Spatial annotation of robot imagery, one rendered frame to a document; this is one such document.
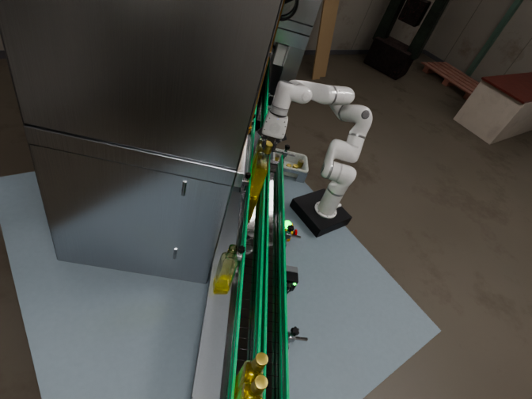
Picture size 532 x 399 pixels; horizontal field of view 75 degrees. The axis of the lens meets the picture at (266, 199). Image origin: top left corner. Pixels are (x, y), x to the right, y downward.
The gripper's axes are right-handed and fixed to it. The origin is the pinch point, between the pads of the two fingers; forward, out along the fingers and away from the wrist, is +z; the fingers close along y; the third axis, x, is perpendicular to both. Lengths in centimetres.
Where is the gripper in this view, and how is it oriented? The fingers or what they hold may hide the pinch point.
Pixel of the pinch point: (268, 146)
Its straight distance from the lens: 158.4
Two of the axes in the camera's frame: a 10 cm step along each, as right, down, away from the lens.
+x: -0.2, -4.8, 8.8
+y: 9.7, 2.2, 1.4
